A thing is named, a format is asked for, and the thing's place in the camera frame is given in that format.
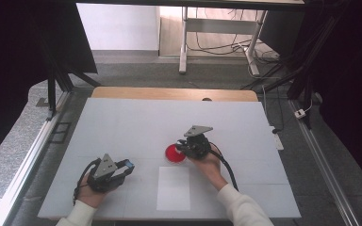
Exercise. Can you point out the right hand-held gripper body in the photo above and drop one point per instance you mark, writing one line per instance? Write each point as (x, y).
(198, 146)

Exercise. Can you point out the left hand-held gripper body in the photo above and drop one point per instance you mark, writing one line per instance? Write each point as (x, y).
(105, 169)

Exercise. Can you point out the round red ink pad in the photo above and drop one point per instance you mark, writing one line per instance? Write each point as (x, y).
(172, 155)

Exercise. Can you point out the white paper sheet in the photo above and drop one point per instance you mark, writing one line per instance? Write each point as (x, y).
(173, 188)

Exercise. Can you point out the person's right hand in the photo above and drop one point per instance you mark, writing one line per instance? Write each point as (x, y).
(209, 166)

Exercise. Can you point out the person's left hand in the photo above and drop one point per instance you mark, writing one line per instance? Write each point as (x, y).
(89, 196)

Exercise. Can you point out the white table cover board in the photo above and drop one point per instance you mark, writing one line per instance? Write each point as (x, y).
(132, 125)

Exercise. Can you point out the dark table grommet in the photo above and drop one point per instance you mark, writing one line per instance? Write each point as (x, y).
(206, 99)

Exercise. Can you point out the wooden table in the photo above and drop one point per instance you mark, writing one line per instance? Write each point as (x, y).
(169, 93)

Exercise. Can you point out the white power strip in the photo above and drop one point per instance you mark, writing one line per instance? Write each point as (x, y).
(277, 139)

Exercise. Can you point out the black metal stand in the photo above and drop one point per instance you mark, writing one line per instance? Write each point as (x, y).
(304, 78)
(52, 91)

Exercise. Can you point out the small white adapter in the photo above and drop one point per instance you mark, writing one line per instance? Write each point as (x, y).
(299, 113)

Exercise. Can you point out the black curtain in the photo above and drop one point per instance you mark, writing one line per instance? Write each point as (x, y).
(12, 62)
(352, 78)

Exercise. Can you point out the aluminium floor rail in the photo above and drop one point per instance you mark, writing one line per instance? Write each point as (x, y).
(323, 175)
(28, 166)

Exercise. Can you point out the white desk frame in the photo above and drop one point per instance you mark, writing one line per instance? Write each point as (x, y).
(220, 25)

